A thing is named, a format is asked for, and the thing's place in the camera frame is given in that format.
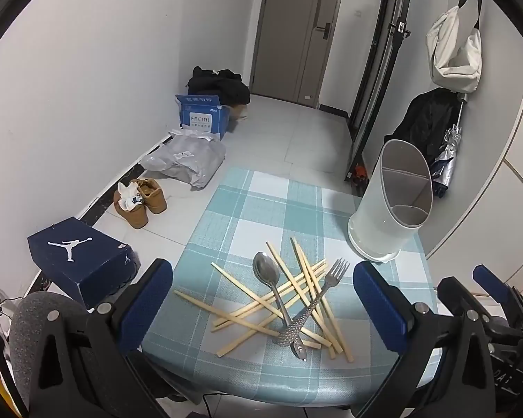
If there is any black clothes pile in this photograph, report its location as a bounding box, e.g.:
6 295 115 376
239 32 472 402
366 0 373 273
187 66 250 107

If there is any dark door frame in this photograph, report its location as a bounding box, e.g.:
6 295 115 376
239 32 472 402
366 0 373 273
344 0 416 180

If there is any grey fabric chair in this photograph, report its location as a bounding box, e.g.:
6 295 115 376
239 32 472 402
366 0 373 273
9 292 73 384

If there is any metal fork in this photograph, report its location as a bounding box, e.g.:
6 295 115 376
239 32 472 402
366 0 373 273
275 258 350 348

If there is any pile of wooden chopsticks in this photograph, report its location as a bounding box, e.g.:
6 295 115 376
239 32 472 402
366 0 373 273
173 237 355 363

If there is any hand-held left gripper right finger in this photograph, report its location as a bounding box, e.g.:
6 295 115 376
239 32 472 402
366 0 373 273
352 261 504 418

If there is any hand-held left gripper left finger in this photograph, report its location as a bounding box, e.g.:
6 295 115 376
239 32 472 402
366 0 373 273
32 258 175 418

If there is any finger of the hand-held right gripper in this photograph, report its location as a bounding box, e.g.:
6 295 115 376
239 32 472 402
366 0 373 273
472 265 523 328
437 276 479 314

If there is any grey door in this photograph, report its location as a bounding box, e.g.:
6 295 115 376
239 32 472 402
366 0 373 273
250 0 347 106

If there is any clear plastic bag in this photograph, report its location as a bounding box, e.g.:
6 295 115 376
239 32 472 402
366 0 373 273
139 133 226 189

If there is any navy shoe box white logo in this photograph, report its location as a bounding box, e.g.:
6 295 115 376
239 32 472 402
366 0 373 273
27 218 141 310

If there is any black backpack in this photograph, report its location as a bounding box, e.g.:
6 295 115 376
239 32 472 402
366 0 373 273
394 88 463 170

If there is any white hanging bag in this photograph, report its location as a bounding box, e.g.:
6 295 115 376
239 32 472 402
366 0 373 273
426 0 484 93

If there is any metal spoon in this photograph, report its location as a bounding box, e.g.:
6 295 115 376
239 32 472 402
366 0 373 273
252 251 309 361

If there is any silver folded umbrella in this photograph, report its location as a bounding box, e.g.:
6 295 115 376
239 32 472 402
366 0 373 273
431 93 470 199

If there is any teal checked tablecloth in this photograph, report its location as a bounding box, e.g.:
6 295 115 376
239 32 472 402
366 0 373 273
140 168 439 405

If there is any white crumpled cloth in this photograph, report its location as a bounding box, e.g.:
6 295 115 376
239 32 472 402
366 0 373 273
118 183 144 210

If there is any blue cardboard box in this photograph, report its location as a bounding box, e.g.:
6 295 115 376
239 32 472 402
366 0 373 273
175 94 230 141

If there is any translucent white utensil holder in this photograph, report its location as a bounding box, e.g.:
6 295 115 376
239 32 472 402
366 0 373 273
348 139 433 264

